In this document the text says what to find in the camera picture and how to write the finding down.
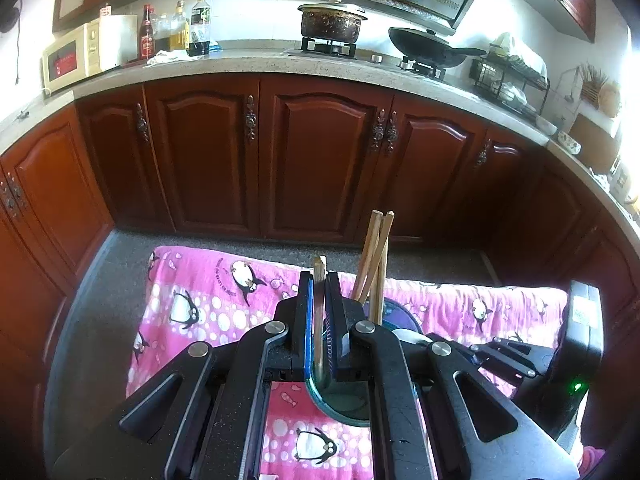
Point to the dark cooking pot with lid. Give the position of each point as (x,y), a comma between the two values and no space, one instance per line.
(332,22)

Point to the patterned white bowl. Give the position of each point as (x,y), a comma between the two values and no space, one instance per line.
(570,142)

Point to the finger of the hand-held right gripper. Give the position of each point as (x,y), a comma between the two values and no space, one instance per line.
(505,347)
(505,367)

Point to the cream microwave oven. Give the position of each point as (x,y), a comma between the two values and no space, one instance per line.
(70,60)

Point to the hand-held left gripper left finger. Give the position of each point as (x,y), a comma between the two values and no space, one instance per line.
(309,330)

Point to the round wooden board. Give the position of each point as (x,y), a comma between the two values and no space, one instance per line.
(611,100)

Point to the yellow cooking oil bottle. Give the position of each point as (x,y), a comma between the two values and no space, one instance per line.
(180,30)

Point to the grey stone kitchen countertop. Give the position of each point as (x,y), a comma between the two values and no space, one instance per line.
(240,62)

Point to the black wok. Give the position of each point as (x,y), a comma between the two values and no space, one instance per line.
(430,50)

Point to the pink penguin print blanket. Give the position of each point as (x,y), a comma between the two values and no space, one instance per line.
(210,310)

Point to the black dish rack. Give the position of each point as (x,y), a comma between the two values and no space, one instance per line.
(507,85)

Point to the white cloth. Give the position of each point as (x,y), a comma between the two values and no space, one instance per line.
(167,56)

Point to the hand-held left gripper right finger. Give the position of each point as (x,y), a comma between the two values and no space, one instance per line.
(332,330)

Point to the gas stove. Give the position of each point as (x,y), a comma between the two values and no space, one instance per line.
(350,55)

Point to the wooden lower kitchen cabinets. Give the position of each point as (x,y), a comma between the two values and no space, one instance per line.
(320,160)

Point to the wooden cutting board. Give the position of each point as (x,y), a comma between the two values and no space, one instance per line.
(595,142)

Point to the wall chopstick holder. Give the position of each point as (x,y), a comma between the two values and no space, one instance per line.
(593,85)

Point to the white ceramic spoon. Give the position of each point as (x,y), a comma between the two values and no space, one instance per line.
(411,336)

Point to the white utensil holder teal rim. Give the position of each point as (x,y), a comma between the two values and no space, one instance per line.
(345,402)

